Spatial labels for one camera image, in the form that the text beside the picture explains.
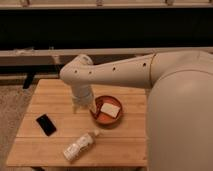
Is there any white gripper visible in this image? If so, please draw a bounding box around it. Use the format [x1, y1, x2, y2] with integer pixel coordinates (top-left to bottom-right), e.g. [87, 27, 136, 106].
[71, 85, 97, 114]

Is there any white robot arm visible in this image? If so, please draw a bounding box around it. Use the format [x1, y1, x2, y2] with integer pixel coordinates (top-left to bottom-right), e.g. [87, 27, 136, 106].
[60, 50, 213, 171]

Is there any white sponge block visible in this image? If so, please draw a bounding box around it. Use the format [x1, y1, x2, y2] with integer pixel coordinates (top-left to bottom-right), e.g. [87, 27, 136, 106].
[100, 103, 120, 118]

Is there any wooden table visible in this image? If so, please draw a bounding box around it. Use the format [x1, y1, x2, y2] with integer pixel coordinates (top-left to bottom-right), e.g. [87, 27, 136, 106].
[7, 79, 147, 167]

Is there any clear plastic bottle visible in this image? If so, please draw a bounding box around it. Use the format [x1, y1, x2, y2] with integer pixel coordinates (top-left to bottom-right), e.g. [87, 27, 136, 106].
[63, 130, 100, 161]

